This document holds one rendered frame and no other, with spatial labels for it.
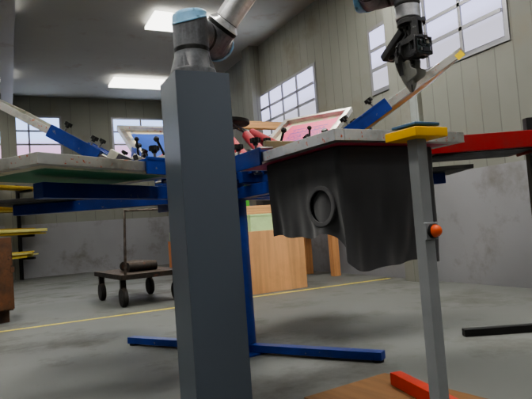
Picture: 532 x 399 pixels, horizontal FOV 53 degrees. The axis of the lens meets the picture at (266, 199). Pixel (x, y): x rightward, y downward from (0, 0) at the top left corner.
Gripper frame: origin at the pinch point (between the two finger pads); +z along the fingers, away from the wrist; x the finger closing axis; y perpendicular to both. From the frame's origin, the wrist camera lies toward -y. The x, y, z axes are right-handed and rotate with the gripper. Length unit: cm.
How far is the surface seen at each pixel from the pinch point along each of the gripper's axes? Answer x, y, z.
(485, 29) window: 298, -200, -126
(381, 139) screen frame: 1.6, -16.5, 12.7
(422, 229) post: -1.9, 1.8, 42.6
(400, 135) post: -6.4, 0.9, 14.8
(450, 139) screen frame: 34.2, -16.6, 12.2
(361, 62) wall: 309, -389, -155
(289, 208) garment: -10, -60, 32
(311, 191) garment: -11, -42, 27
